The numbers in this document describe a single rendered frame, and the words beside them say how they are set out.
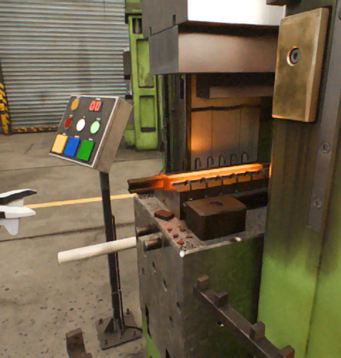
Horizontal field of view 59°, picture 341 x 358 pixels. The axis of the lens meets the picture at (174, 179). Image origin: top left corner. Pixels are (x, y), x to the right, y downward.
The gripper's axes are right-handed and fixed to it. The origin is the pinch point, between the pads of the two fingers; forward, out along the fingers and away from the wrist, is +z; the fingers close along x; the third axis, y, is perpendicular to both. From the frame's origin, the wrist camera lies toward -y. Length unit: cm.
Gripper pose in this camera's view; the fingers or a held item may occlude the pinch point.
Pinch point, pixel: (35, 198)
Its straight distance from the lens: 76.6
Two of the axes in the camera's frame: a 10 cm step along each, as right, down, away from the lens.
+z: 9.2, -1.3, 3.6
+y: 0.2, 9.5, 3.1
